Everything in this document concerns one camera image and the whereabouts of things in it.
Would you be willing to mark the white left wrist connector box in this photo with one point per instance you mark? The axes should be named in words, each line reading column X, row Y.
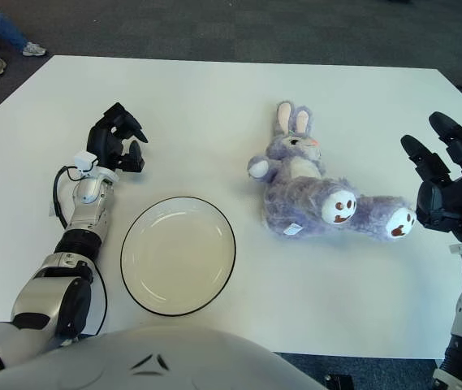
column 84, row 161

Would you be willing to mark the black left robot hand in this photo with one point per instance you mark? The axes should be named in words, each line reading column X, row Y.
column 104, row 140

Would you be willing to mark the small black floor object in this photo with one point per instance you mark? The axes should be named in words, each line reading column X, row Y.
column 338, row 382

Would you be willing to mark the purple plush bunny doll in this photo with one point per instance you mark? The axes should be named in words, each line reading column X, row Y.
column 295, row 195

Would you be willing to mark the silver robot torso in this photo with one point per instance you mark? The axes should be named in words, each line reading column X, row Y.
column 153, row 357

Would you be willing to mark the white plate with black rim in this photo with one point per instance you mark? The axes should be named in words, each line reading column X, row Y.
column 178, row 256

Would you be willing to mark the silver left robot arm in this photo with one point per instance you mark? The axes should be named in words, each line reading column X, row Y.
column 88, row 211

